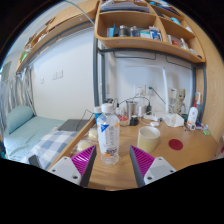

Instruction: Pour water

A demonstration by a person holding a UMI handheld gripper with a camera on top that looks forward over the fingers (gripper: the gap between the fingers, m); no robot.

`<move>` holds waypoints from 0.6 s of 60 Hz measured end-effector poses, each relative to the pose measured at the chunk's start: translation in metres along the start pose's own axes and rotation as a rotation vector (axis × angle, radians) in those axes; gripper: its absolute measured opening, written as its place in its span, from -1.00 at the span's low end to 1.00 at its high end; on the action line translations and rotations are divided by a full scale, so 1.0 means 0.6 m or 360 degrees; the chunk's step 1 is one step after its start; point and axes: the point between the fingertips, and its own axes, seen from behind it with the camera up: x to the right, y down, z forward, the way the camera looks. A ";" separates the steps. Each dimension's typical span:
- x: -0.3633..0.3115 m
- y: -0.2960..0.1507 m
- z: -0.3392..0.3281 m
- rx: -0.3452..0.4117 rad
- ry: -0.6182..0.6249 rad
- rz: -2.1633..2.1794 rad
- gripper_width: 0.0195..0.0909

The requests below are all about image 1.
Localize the wooden shelf unit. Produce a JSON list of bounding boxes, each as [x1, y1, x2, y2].
[[94, 0, 206, 64]]

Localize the small white square device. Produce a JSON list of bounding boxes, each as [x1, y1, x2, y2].
[[186, 121, 197, 131]]

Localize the metal bed headboard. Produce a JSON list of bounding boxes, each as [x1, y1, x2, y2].
[[0, 71, 36, 134]]

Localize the clear water bottle white cap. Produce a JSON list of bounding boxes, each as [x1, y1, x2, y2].
[[96, 103, 121, 166]]

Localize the stainless steel tumbler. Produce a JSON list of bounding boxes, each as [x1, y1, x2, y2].
[[126, 100, 138, 122]]

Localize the light green bed sheet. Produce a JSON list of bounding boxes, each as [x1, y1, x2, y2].
[[3, 114, 66, 161]]

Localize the flat round red coaster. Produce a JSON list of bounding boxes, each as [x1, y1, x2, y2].
[[168, 138, 184, 151]]

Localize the white tissue box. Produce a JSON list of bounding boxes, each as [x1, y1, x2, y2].
[[163, 113, 185, 128]]

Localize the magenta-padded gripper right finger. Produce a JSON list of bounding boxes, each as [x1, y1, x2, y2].
[[129, 144, 177, 188]]

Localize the pale yellow cup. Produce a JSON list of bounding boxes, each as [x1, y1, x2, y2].
[[136, 125, 162, 154]]

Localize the blue white checked blanket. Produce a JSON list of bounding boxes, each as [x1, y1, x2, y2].
[[28, 130, 79, 168]]

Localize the white wall outlet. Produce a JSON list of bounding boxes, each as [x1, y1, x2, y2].
[[134, 84, 147, 97]]

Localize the light green pillow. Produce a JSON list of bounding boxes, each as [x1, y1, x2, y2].
[[6, 105, 34, 134]]

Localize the white desk lamp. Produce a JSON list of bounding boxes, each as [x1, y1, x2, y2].
[[121, 66, 171, 114]]

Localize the grey laptop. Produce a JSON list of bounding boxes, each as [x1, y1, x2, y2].
[[57, 118, 90, 132]]

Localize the white wall switches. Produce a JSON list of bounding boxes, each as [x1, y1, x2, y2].
[[51, 69, 64, 81]]

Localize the tree creature figurine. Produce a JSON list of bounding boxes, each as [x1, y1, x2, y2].
[[173, 88, 187, 114]]

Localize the long wooden wall shelf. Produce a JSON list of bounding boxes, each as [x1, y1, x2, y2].
[[14, 0, 101, 74]]

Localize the small black charger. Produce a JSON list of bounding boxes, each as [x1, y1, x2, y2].
[[129, 115, 139, 127]]

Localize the blue bottle white cap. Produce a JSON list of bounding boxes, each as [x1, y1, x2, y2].
[[93, 105, 103, 126]]

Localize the grey metal frame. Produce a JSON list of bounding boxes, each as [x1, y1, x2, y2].
[[92, 36, 208, 121]]

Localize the white spray bottle blue nozzle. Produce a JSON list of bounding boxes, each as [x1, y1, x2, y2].
[[194, 92, 203, 114]]

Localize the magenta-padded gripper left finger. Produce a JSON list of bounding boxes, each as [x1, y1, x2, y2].
[[47, 144, 98, 188]]

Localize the white pump bottle red top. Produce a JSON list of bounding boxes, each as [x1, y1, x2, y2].
[[187, 99, 199, 126]]

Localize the white power strip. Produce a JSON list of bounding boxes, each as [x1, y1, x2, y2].
[[143, 114, 160, 122]]

